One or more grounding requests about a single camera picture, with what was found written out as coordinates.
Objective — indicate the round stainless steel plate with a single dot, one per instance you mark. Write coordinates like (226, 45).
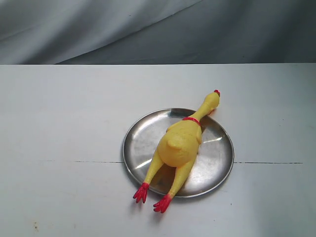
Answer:
(214, 161)

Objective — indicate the yellow rubber chicken toy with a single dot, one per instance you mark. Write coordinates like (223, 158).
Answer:
(178, 148)

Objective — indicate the grey backdrop cloth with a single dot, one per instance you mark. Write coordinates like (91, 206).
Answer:
(157, 31)

